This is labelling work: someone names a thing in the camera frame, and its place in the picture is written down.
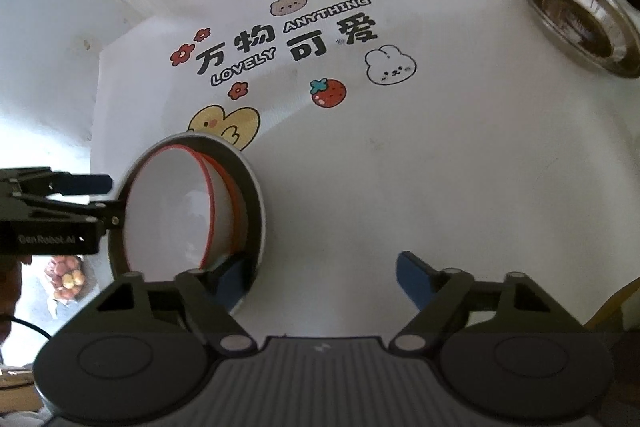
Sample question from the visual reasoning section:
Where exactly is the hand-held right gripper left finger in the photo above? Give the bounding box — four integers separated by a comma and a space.
92, 256, 254, 356

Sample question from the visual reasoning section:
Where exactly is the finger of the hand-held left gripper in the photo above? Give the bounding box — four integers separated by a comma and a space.
0, 166, 114, 198
0, 195, 124, 231

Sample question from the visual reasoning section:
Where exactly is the deep steel plate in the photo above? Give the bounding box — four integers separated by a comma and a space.
516, 0, 640, 80

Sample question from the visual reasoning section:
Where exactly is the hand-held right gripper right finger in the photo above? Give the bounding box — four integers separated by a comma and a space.
389, 250, 584, 354

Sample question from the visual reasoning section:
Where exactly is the black cable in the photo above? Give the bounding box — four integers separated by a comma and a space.
0, 314, 54, 344

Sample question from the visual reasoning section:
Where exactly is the white printed table mat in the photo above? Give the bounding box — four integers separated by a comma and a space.
89, 0, 640, 338

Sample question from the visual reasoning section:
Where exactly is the net bag of produce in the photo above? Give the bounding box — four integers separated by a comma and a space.
43, 255, 87, 306

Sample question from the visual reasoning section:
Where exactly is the white bowl red rim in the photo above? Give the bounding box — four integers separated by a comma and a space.
200, 153, 248, 260
124, 146, 235, 272

